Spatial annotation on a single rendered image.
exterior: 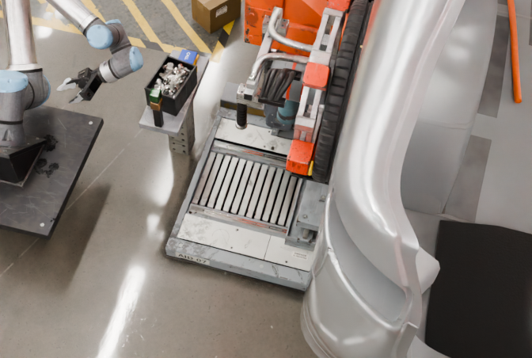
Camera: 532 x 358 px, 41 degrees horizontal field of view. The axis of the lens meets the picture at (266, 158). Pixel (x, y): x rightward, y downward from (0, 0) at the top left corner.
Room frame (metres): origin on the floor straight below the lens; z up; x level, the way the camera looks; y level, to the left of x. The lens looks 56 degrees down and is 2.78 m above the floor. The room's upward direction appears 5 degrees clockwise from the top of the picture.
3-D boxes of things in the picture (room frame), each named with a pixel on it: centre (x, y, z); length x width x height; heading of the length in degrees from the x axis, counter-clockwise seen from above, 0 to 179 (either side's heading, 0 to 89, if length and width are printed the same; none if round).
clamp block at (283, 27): (1.85, 0.01, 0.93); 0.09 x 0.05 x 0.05; 79
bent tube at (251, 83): (1.57, -0.03, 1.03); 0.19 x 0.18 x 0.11; 79
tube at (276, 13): (1.76, -0.06, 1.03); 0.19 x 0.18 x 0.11; 79
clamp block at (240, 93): (1.52, 0.07, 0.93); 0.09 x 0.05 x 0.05; 79
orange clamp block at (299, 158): (1.33, -0.11, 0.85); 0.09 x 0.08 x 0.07; 169
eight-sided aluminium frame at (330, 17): (1.64, -0.16, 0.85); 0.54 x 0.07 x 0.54; 169
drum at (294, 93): (1.66, -0.09, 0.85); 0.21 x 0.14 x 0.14; 79
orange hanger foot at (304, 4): (2.14, -0.28, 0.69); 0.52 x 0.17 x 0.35; 79
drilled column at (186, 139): (1.93, 0.40, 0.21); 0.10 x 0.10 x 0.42; 79
